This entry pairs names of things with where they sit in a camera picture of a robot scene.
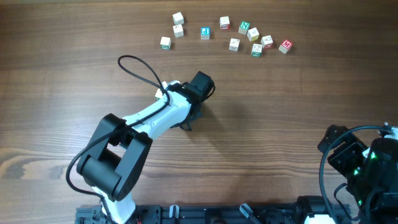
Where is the plain wooden block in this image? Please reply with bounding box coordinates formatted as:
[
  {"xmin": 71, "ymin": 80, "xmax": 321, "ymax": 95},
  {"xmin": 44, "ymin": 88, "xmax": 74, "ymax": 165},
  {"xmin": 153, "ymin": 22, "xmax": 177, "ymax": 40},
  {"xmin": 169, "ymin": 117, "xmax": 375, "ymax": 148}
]
[
  {"xmin": 155, "ymin": 88, "xmax": 163, "ymax": 100},
  {"xmin": 172, "ymin": 12, "xmax": 184, "ymax": 25}
]

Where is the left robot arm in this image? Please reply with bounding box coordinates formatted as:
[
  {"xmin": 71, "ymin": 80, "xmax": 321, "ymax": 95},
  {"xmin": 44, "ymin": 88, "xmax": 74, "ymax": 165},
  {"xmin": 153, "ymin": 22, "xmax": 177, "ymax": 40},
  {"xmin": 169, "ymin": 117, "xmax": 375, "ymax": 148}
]
[{"xmin": 76, "ymin": 72, "xmax": 215, "ymax": 223}]

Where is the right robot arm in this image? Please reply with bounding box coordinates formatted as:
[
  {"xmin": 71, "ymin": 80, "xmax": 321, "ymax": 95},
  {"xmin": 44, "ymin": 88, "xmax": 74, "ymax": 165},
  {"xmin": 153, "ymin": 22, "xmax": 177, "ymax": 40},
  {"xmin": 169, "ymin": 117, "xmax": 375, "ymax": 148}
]
[{"xmin": 318, "ymin": 123, "xmax": 397, "ymax": 223}]

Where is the wooden block picture top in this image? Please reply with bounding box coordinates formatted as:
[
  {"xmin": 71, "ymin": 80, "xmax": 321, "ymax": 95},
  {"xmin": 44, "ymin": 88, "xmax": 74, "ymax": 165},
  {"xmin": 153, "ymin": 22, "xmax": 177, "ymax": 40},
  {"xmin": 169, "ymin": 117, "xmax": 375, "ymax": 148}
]
[{"xmin": 229, "ymin": 38, "xmax": 240, "ymax": 52}]

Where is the blue letter P block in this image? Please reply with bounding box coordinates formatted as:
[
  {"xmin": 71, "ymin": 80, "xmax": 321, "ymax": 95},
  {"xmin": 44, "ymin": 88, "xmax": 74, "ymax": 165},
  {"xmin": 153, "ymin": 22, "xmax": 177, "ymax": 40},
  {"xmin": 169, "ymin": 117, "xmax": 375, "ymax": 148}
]
[{"xmin": 200, "ymin": 27, "xmax": 210, "ymax": 40}]

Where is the wooden block with drawing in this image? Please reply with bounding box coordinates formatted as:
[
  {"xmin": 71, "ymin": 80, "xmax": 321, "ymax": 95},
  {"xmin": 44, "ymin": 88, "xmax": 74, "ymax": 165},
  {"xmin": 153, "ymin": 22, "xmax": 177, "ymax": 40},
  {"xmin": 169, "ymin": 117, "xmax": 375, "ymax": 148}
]
[{"xmin": 173, "ymin": 24, "xmax": 184, "ymax": 38}]

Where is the wooden block green Z side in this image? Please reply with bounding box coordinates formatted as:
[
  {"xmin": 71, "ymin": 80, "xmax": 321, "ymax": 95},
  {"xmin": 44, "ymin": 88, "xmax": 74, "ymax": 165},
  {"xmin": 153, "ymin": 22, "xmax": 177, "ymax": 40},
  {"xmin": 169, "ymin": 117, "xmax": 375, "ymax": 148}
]
[{"xmin": 251, "ymin": 44, "xmax": 262, "ymax": 57}]

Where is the wooden block yellow side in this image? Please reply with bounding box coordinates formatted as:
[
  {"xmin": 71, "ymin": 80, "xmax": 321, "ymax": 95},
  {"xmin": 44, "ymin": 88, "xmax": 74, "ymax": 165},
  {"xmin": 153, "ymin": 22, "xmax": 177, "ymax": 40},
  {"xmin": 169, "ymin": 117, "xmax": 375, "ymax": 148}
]
[{"xmin": 247, "ymin": 27, "xmax": 259, "ymax": 42}]

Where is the green letter N block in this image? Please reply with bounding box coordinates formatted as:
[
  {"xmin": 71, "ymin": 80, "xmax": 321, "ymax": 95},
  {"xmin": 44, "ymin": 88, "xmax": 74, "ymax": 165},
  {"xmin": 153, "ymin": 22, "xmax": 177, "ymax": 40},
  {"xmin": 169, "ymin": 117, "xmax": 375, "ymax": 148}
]
[{"xmin": 238, "ymin": 21, "xmax": 250, "ymax": 35}]

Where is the wooden block red G side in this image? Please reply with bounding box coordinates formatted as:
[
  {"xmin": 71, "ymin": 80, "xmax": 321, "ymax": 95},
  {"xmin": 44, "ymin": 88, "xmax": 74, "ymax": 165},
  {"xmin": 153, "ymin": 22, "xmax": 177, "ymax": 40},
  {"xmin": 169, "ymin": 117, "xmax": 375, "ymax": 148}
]
[{"xmin": 261, "ymin": 35, "xmax": 274, "ymax": 49}]

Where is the red letter M block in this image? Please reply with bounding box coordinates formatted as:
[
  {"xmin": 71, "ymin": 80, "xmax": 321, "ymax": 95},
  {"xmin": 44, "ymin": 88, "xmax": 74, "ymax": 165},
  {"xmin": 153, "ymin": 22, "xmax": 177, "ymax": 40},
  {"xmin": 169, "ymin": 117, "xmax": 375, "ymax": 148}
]
[{"xmin": 279, "ymin": 40, "xmax": 293, "ymax": 54}]

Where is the right black camera cable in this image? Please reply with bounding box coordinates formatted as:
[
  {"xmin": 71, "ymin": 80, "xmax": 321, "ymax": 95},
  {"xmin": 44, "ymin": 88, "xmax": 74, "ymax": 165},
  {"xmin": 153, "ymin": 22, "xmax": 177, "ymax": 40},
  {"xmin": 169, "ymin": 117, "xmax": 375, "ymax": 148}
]
[{"xmin": 318, "ymin": 124, "xmax": 386, "ymax": 223}]

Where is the black camera cable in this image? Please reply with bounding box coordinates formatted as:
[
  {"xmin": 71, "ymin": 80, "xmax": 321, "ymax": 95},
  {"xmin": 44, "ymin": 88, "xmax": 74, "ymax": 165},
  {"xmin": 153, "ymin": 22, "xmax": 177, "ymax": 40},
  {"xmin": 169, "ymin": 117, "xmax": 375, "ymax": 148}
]
[
  {"xmin": 65, "ymin": 55, "xmax": 171, "ymax": 224},
  {"xmin": 318, "ymin": 124, "xmax": 386, "ymax": 223}
]

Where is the left black camera cable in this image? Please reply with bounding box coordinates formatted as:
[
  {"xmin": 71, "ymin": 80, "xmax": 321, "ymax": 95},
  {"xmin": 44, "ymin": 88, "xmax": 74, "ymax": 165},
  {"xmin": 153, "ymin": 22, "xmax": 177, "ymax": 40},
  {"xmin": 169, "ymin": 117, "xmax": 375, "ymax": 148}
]
[{"xmin": 65, "ymin": 55, "xmax": 171, "ymax": 224}]

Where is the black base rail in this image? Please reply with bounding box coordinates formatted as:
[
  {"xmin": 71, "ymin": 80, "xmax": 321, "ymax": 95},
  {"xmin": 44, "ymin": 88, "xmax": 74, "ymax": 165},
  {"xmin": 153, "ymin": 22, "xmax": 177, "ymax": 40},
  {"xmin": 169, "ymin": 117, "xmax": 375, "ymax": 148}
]
[{"xmin": 75, "ymin": 195, "xmax": 355, "ymax": 224}]

